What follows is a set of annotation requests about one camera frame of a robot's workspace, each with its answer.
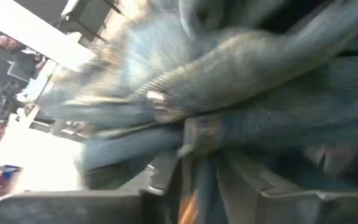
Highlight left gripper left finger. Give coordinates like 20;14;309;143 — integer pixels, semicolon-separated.
0;151;183;224

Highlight dark denim trousers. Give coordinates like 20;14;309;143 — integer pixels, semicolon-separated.
39;0;358;224

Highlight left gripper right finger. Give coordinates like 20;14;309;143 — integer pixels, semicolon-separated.
217;150;358;224

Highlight person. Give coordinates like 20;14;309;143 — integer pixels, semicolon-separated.
0;34;49;83

